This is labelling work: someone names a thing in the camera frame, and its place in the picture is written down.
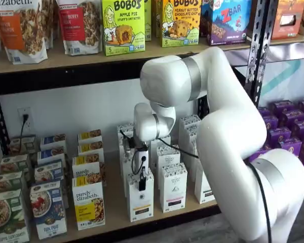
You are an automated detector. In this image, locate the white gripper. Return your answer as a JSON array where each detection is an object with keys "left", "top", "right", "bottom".
[{"left": 136, "top": 149, "right": 151, "bottom": 192}]

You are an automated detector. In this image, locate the green Bobo's apple pie box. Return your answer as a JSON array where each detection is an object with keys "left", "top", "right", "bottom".
[
  {"left": 101, "top": 0, "right": 146, "bottom": 57},
  {"left": 143, "top": 0, "right": 153, "bottom": 43}
]

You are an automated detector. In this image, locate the white box pink strip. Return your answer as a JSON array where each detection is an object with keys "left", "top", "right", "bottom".
[
  {"left": 156, "top": 145, "right": 181, "bottom": 175},
  {"left": 161, "top": 163, "right": 188, "bottom": 214},
  {"left": 148, "top": 138, "right": 172, "bottom": 167}
]

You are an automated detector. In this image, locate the white box yellow strip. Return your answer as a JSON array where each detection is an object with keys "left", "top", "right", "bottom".
[
  {"left": 121, "top": 151, "right": 138, "bottom": 197},
  {"left": 118, "top": 135, "right": 125, "bottom": 175},
  {"left": 126, "top": 168, "right": 155, "bottom": 223},
  {"left": 117, "top": 123, "right": 135, "bottom": 139}
]

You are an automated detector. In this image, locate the yellow Bobo's peanut butter box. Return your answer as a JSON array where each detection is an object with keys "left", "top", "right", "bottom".
[
  {"left": 151, "top": 0, "right": 164, "bottom": 39},
  {"left": 162, "top": 0, "right": 202, "bottom": 48}
]

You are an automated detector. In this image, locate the orange label granola bag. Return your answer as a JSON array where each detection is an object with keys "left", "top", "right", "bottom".
[{"left": 0, "top": 0, "right": 49, "bottom": 65}]

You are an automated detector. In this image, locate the blue Zbar box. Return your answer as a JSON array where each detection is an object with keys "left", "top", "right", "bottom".
[{"left": 200, "top": 0, "right": 252, "bottom": 47}]

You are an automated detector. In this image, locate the white granola bag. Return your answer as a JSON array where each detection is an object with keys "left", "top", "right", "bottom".
[{"left": 41, "top": 0, "right": 59, "bottom": 50}]

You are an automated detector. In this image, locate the red label granola bag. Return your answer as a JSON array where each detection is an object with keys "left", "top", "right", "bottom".
[{"left": 56, "top": 0, "right": 103, "bottom": 57}]

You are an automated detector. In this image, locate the white box black strip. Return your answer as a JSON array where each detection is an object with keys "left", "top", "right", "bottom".
[
  {"left": 184, "top": 125, "right": 201, "bottom": 168},
  {"left": 178, "top": 114, "right": 202, "bottom": 150},
  {"left": 189, "top": 138, "right": 200, "bottom": 183},
  {"left": 194, "top": 161, "right": 217, "bottom": 205}
]

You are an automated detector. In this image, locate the white wall outlet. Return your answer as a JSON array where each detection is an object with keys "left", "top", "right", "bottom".
[{"left": 17, "top": 106, "right": 34, "bottom": 134}]

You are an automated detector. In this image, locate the white granola box yellow label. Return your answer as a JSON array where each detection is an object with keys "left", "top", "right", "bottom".
[
  {"left": 77, "top": 141, "right": 105, "bottom": 163},
  {"left": 71, "top": 154, "right": 108, "bottom": 188},
  {"left": 77, "top": 130, "right": 103, "bottom": 146},
  {"left": 71, "top": 174, "right": 107, "bottom": 231}
]

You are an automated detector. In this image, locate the blue oatmeal box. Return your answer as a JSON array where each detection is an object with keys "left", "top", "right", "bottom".
[
  {"left": 30, "top": 181, "right": 68, "bottom": 241},
  {"left": 36, "top": 146, "right": 67, "bottom": 166},
  {"left": 40, "top": 134, "right": 67, "bottom": 152},
  {"left": 33, "top": 159, "right": 67, "bottom": 193}
]

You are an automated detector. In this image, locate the wooden shelf board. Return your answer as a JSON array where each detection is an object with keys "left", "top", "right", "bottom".
[
  {"left": 25, "top": 149, "right": 220, "bottom": 241},
  {"left": 0, "top": 34, "right": 253, "bottom": 76},
  {"left": 268, "top": 34, "right": 304, "bottom": 48}
]

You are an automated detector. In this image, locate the green oatmeal box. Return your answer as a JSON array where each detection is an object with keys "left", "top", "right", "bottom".
[
  {"left": 0, "top": 154, "right": 31, "bottom": 178},
  {"left": 0, "top": 171, "right": 25, "bottom": 197},
  {"left": 9, "top": 135, "right": 37, "bottom": 156},
  {"left": 0, "top": 188, "right": 31, "bottom": 243}
]

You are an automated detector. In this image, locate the black metal shelf rack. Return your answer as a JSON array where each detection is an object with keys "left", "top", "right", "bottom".
[{"left": 0, "top": 0, "right": 279, "bottom": 243}]

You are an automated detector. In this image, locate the black plug with cord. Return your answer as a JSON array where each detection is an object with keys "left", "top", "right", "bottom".
[{"left": 20, "top": 113, "right": 29, "bottom": 152}]

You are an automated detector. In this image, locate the translucent plastic sheet teal stripe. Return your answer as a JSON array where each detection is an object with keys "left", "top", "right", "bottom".
[{"left": 233, "top": 42, "right": 304, "bottom": 107}]

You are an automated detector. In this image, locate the orange snack box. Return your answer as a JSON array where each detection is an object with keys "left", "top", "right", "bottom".
[{"left": 271, "top": 0, "right": 304, "bottom": 41}]

